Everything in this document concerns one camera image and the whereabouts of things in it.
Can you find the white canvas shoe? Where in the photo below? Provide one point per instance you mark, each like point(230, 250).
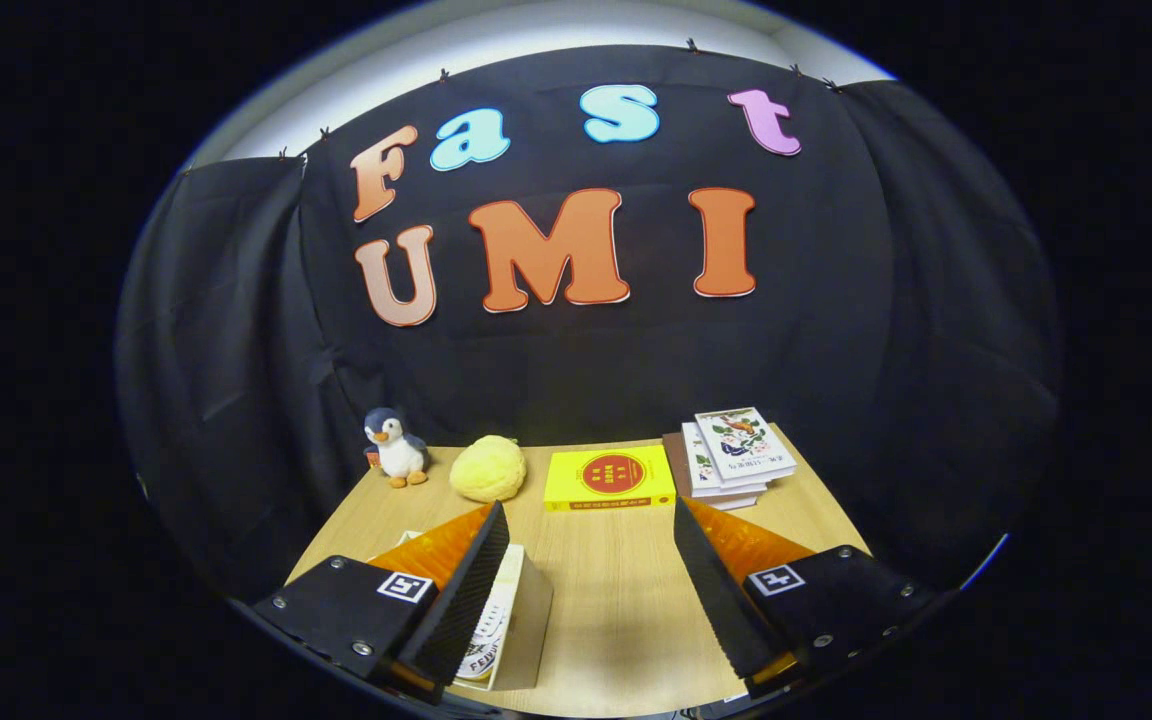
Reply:
point(496, 620)

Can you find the white book bird cover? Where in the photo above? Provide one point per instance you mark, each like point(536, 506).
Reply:
point(744, 445)

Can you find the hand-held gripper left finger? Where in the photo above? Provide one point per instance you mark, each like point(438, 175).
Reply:
point(471, 590)

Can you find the beige fabric storage box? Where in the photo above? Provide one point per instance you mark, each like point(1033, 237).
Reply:
point(531, 620)

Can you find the white book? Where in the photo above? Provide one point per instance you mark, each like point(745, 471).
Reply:
point(701, 470)

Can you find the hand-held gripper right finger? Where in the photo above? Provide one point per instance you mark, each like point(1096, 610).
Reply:
point(716, 600)

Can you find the yellow plush ball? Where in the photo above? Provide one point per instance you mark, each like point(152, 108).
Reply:
point(488, 470)

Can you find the yellow book red label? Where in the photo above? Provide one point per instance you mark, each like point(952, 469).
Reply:
point(611, 478)

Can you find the penguin plush toy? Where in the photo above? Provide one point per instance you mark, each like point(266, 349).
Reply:
point(396, 450)

